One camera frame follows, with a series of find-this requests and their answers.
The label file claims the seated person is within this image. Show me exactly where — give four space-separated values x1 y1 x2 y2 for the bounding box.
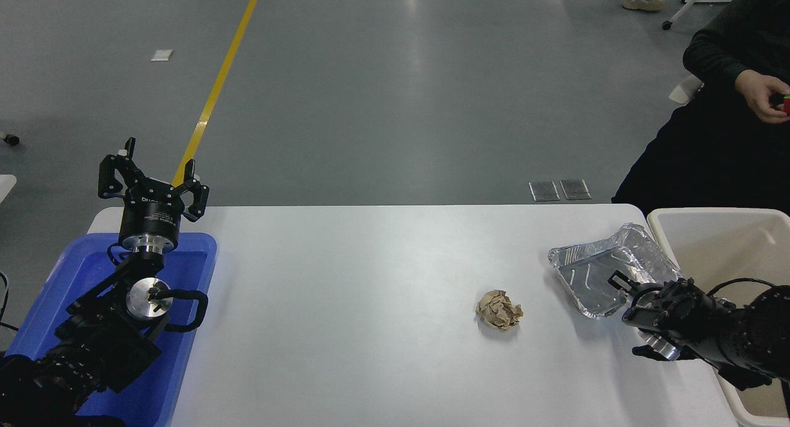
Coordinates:
611 0 790 218

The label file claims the blue plastic tray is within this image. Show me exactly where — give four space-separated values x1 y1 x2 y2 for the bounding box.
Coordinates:
5 232 218 427

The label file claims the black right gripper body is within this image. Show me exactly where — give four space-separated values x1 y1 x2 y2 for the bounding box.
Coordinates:
622 278 720 349

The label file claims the white wheeled stand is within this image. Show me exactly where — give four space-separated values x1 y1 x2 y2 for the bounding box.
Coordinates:
662 0 736 31

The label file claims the large pale bin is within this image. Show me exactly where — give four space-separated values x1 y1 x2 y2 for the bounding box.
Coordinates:
646 208 790 427

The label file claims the crumpled tan paper ball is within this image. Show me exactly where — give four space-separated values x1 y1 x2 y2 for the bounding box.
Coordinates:
475 290 524 332

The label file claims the person's hand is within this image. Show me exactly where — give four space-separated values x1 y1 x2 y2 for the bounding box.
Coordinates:
735 69 790 125

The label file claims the thin black cable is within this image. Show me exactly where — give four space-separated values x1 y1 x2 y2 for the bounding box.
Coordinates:
0 272 19 333

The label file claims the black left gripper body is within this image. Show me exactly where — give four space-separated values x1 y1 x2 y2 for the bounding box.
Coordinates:
118 179 186 252

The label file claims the silver foil tray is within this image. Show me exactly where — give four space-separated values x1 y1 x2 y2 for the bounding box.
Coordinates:
548 223 683 320

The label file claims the white chair part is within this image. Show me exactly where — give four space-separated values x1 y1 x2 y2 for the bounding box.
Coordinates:
669 75 705 105

